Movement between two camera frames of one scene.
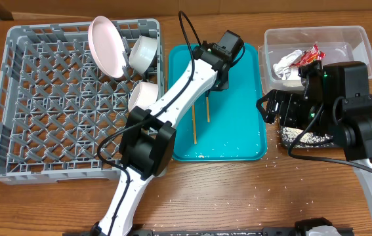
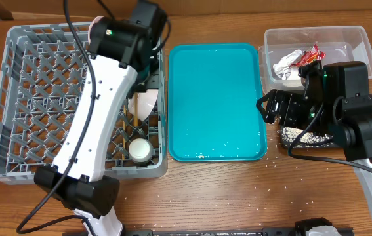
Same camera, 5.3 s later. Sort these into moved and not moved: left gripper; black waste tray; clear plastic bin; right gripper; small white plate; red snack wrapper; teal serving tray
Moved: left gripper
Not moved: clear plastic bin; red snack wrapper; teal serving tray; black waste tray; small white plate; right gripper
